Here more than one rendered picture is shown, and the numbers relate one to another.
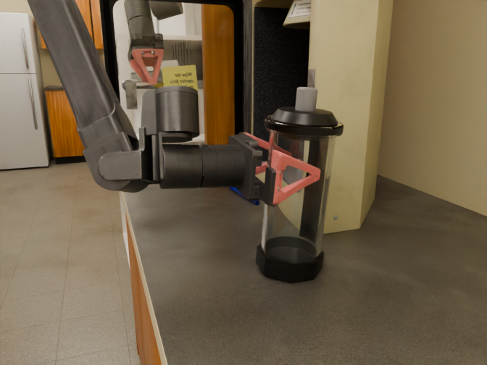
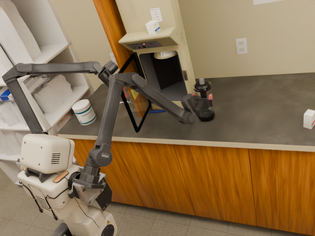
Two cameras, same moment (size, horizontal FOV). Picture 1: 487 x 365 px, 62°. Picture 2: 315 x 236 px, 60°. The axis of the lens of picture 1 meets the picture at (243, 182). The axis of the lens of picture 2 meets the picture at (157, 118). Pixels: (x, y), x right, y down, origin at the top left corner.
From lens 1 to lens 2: 1.30 m
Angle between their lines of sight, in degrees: 39
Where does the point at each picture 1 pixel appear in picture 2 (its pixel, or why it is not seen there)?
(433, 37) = not seen: hidden behind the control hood
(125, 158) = (193, 115)
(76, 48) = (168, 101)
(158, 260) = (184, 136)
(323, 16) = (183, 57)
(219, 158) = (201, 104)
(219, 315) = (215, 132)
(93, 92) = (177, 107)
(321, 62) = (186, 68)
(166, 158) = (198, 110)
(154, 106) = (188, 102)
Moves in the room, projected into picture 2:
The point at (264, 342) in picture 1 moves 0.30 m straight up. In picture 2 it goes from (228, 129) to (221, 84)
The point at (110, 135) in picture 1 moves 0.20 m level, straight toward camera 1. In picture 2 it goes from (187, 114) to (225, 114)
